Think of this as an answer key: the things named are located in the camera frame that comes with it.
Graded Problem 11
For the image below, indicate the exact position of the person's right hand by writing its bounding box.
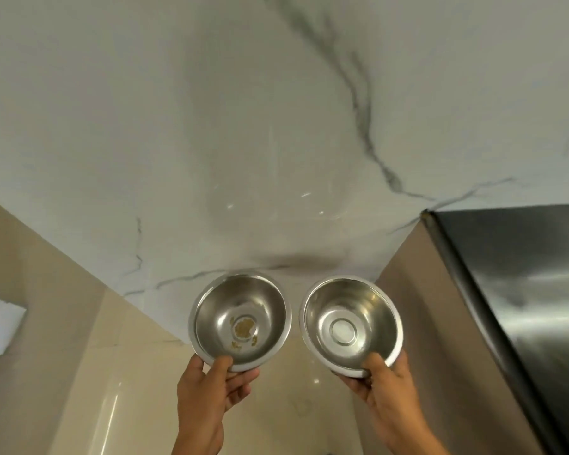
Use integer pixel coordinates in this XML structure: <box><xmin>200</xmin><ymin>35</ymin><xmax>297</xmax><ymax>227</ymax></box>
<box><xmin>336</xmin><ymin>351</ymin><xmax>435</xmax><ymax>444</ymax></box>

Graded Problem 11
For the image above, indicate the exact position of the person's left hand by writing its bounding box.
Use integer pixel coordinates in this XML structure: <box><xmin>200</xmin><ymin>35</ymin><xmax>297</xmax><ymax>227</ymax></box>
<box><xmin>171</xmin><ymin>354</ymin><xmax>260</xmax><ymax>455</ymax></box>

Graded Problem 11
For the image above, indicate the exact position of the plain steel bowl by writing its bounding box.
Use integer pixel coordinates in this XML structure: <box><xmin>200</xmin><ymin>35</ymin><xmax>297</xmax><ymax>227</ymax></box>
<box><xmin>298</xmin><ymin>274</ymin><xmax>404</xmax><ymax>379</ymax></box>

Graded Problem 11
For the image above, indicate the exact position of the steel bowl with yellow residue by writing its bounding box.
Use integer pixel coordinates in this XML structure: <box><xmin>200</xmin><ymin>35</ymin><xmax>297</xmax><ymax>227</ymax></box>
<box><xmin>188</xmin><ymin>271</ymin><xmax>293</xmax><ymax>373</ymax></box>

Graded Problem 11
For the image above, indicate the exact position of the person's right forearm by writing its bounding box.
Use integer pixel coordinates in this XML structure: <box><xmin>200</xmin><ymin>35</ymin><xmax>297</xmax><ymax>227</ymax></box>
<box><xmin>386</xmin><ymin>426</ymin><xmax>454</xmax><ymax>455</ymax></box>

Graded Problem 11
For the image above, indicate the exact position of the beige base cabinet panel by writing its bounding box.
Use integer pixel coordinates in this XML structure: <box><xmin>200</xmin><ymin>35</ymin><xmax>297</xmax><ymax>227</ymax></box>
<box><xmin>350</xmin><ymin>221</ymin><xmax>546</xmax><ymax>455</ymax></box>

